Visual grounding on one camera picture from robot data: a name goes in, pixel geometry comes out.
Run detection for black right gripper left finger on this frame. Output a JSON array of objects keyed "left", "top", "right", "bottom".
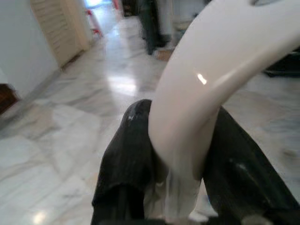
[{"left": 90, "top": 99, "right": 157, "bottom": 225}]

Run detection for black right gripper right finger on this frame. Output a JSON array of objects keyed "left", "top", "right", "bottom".
[{"left": 202, "top": 106, "right": 300, "bottom": 225}]

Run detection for white curved plastic handle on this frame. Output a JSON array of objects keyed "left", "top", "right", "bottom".
[{"left": 142, "top": 0, "right": 300, "bottom": 223}]

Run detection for wooden plank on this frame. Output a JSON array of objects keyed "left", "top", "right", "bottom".
[{"left": 156, "top": 48, "right": 174, "bottom": 62}]

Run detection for beige louvred door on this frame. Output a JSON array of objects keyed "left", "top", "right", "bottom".
[{"left": 30, "top": 0, "right": 91, "bottom": 69}]

